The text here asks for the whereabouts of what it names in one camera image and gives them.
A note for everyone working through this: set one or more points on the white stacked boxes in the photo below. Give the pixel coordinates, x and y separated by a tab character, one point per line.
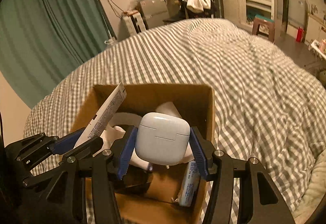
133	22

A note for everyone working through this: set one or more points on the silver mini fridge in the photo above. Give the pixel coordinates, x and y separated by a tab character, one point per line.
153	12

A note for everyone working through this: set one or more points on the brown cardboard box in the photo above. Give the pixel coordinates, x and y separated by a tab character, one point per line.
156	202

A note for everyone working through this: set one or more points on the small white side table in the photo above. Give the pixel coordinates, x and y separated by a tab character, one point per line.
318	48

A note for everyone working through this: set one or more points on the white earbuds case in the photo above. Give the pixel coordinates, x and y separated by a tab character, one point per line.
162	139

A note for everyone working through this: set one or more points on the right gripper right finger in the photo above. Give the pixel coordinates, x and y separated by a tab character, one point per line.
259	201

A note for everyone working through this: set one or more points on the grey checked bed quilt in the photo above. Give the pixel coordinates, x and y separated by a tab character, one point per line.
265	105

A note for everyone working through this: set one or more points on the green curtain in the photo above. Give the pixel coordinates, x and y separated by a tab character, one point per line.
43	41

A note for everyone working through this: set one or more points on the blue white packet in box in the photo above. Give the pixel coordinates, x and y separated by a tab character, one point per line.
189	185

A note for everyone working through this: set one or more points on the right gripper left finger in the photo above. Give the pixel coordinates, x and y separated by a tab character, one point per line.
66	194

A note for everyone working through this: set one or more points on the white garment on chair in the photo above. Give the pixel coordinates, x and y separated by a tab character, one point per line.
198	6

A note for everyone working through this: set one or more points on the white cosmetic tube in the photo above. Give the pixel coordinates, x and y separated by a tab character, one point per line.
99	122

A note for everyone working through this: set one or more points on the brown plastic stool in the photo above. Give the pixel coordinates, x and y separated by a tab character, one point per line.
269	24

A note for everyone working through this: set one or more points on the red fire extinguisher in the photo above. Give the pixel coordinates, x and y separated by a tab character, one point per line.
300	35

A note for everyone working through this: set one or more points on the cream fleece blanket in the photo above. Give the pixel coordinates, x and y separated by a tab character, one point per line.
314	193

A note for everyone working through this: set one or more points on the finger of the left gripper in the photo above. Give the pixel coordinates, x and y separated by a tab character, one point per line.
26	154
65	147

